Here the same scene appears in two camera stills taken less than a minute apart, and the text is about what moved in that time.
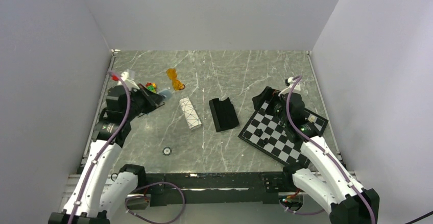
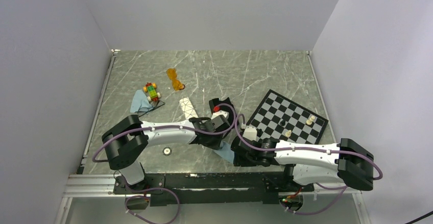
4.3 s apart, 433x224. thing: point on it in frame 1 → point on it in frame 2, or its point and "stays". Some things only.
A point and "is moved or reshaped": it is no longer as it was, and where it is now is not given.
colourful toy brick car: (151, 86) stays
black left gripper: (153, 100) → (215, 145)
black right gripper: (268, 94) → (238, 159)
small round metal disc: (167, 151) stays
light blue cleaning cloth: (166, 93) is moved or reshaped
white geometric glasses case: (192, 118) stays
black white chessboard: (263, 130) stays
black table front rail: (206, 189) stays
